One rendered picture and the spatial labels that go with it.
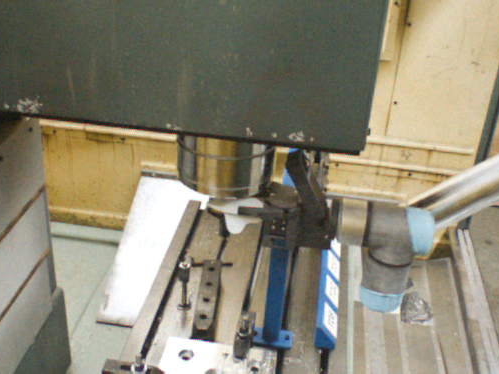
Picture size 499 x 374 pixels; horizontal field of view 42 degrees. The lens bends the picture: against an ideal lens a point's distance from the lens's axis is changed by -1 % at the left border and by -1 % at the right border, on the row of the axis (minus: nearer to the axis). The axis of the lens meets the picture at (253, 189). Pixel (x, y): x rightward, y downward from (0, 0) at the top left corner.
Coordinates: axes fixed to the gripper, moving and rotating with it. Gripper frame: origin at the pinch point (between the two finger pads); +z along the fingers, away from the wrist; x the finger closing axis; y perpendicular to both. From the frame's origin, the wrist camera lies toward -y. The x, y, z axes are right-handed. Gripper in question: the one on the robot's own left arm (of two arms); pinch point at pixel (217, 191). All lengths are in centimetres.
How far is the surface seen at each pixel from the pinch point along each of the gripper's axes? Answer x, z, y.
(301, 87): -12.4, -11.8, -24.5
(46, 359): 19, 43, 66
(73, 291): 66, 55, 85
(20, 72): -12.5, 26.2, -21.6
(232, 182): -7.6, -3.4, -6.4
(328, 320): 27, -24, 47
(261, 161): -5.1, -7.1, -9.2
